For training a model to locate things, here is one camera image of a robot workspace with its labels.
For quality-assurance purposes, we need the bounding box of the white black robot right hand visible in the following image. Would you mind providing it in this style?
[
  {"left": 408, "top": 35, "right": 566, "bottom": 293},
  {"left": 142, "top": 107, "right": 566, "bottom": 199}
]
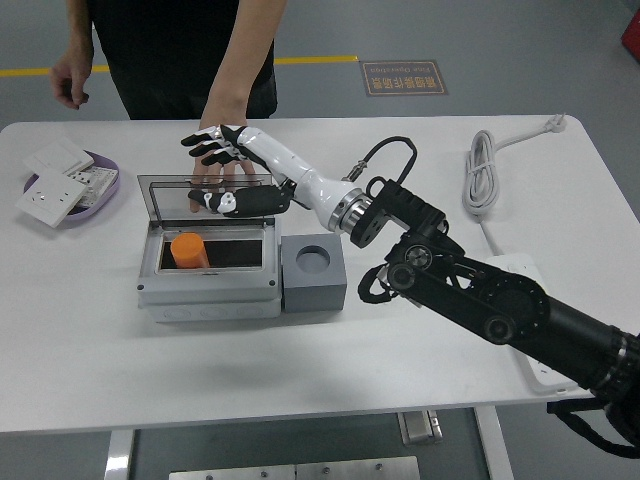
[{"left": 180, "top": 124, "right": 359, "bottom": 232}]

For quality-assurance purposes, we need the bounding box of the person's left hand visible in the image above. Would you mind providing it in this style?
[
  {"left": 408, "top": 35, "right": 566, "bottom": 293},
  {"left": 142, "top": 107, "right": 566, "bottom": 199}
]
[{"left": 187, "top": 112, "right": 259, "bottom": 214}]

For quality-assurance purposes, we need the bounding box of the person's right hand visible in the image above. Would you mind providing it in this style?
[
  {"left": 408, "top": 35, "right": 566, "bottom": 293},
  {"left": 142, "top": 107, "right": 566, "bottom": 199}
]
[{"left": 50, "top": 52, "right": 92, "bottom": 110}]

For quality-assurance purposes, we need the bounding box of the orange cylinder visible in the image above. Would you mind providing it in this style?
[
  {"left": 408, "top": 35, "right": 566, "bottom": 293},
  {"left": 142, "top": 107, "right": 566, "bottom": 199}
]
[{"left": 170, "top": 232, "right": 211, "bottom": 270}]

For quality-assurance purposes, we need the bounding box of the grey electrical box clear lid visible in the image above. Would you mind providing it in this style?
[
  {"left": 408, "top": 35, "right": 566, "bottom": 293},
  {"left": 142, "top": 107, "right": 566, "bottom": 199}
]
[{"left": 135, "top": 173, "right": 283, "bottom": 323}]

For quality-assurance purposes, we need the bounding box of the grey cube with round hole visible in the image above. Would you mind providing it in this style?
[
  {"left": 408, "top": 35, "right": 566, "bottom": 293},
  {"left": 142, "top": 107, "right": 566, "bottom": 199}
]
[{"left": 280, "top": 233, "right": 348, "bottom": 314}]

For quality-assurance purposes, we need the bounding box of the white socket with printed label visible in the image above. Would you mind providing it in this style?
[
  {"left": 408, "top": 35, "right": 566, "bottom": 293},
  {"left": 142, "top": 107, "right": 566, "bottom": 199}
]
[{"left": 64, "top": 164, "right": 120, "bottom": 209}]

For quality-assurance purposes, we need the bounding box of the person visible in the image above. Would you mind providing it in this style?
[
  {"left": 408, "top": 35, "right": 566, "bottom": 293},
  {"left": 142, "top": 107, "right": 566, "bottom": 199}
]
[{"left": 50, "top": 0, "right": 291, "bottom": 214}]

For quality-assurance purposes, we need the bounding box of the white five-hole socket plate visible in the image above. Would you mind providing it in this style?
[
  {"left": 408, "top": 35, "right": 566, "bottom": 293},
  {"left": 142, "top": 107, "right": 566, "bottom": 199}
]
[{"left": 14, "top": 168, "right": 87, "bottom": 230}]

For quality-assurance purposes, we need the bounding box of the purple tray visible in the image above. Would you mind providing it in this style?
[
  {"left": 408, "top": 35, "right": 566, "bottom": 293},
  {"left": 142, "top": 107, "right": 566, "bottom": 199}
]
[{"left": 23, "top": 149, "right": 123, "bottom": 230}]

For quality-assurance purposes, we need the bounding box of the white table leg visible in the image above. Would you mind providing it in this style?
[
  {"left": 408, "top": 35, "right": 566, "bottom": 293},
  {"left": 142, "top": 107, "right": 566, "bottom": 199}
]
[
  {"left": 103, "top": 429, "right": 136, "bottom": 480},
  {"left": 474, "top": 405, "right": 516, "bottom": 480}
]

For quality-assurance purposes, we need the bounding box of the black table control panel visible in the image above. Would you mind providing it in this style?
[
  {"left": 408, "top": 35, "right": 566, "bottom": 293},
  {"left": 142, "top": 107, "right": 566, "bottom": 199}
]
[{"left": 546, "top": 398, "right": 596, "bottom": 415}]

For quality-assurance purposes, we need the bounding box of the red bin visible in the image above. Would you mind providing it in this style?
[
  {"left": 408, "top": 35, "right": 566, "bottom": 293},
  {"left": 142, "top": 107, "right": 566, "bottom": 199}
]
[{"left": 619, "top": 9, "right": 640, "bottom": 54}]

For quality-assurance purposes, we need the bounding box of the white switch plate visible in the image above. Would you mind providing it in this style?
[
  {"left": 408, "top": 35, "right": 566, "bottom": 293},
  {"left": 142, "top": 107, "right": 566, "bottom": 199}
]
[{"left": 22, "top": 137, "right": 96, "bottom": 176}]

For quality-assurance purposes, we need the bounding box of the white power cable with plug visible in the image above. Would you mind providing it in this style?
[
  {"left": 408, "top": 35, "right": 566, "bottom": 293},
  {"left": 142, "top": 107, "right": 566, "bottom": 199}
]
[{"left": 464, "top": 113, "right": 568, "bottom": 259}]

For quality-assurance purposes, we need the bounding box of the grey table frame bracket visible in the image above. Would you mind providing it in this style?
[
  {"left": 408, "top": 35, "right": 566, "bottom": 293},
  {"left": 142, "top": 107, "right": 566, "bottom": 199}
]
[{"left": 398, "top": 408, "right": 445, "bottom": 446}]

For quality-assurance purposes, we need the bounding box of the metal base plate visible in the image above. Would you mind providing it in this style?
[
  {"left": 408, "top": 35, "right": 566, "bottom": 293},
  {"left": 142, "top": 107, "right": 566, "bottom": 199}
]
[{"left": 168, "top": 455, "right": 421, "bottom": 480}]

